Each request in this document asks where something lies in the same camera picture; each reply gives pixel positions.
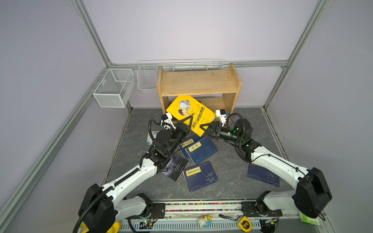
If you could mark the aluminium rail with cable duct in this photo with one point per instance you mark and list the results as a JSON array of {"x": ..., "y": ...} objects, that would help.
[{"x": 213, "y": 216}]

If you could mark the dark wolf cover book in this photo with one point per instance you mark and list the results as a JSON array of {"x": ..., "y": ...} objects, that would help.
[{"x": 175, "y": 167}]

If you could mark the green white small box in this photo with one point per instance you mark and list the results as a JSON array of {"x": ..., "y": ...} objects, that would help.
[{"x": 308, "y": 220}]

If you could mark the blue folder rear left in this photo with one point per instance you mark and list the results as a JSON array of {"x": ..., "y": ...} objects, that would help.
[{"x": 186, "y": 142}]

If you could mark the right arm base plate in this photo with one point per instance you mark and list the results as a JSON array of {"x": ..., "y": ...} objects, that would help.
[{"x": 254, "y": 209}]

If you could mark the small colourful toy figure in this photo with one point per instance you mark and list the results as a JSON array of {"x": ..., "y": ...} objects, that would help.
[{"x": 204, "y": 221}]

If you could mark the blue folder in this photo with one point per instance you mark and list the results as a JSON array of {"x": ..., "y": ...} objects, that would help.
[
  {"x": 199, "y": 150},
  {"x": 260, "y": 173},
  {"x": 200, "y": 176},
  {"x": 186, "y": 142}
]

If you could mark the blue folder front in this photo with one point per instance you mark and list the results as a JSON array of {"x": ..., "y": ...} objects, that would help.
[{"x": 200, "y": 176}]

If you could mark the blue folder centre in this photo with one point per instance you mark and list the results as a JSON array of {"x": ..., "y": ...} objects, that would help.
[{"x": 199, "y": 150}]

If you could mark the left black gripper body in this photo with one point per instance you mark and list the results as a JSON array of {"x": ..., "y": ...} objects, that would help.
[{"x": 177, "y": 136}]

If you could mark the white tissue pack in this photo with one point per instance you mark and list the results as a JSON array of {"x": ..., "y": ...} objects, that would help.
[{"x": 150, "y": 138}]

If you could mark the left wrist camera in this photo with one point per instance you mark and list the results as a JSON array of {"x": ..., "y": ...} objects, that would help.
[{"x": 166, "y": 121}]

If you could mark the white wire rack basket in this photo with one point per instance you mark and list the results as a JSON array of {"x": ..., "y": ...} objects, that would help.
[{"x": 147, "y": 73}]

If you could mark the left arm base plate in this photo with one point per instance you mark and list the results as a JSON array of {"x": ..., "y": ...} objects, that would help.
[{"x": 154, "y": 210}]

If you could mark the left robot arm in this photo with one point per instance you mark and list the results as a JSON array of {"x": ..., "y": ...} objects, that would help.
[{"x": 122, "y": 183}]

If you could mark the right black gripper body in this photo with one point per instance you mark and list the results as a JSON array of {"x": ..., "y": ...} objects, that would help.
[{"x": 226, "y": 135}]

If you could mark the blue folder right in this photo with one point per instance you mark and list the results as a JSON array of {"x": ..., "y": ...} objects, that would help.
[{"x": 260, "y": 173}]

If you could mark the white mesh box basket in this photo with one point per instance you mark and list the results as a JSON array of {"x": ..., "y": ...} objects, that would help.
[{"x": 114, "y": 89}]

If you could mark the yellow banana toy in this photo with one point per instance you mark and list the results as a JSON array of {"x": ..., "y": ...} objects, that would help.
[{"x": 114, "y": 228}]

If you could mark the yellow cartoon cover book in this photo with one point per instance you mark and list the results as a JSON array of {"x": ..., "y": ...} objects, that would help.
[{"x": 184, "y": 106}]

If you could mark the wooden two-tier shelf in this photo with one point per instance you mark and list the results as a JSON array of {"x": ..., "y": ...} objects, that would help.
[{"x": 216, "y": 89}]

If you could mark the yellow tape measure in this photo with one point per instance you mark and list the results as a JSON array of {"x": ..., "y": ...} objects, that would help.
[{"x": 245, "y": 224}]

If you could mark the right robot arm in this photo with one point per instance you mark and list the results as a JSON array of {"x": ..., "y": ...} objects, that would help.
[{"x": 310, "y": 194}]

